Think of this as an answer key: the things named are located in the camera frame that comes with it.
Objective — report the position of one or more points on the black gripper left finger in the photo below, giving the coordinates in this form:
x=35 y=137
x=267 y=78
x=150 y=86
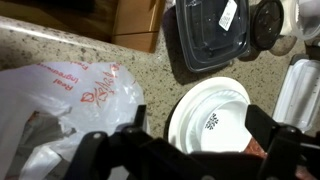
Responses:
x=141 y=116

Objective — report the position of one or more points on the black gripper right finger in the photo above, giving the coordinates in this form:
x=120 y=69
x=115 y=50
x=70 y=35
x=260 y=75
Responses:
x=263 y=121

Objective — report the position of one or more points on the white printed plastic bag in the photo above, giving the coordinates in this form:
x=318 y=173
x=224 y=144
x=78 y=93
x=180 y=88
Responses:
x=66 y=100

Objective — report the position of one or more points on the black container with clear lid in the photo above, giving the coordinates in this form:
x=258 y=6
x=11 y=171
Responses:
x=206 y=36

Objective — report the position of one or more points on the orange red cloth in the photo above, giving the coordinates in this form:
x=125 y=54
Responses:
x=255 y=148

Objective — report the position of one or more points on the small white plate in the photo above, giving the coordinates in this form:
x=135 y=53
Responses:
x=213 y=113

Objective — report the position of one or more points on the wooden base cabinet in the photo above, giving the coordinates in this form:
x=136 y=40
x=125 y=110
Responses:
x=133 y=23

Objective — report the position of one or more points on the dark brown round object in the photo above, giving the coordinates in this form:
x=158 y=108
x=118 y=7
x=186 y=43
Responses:
x=266 y=23

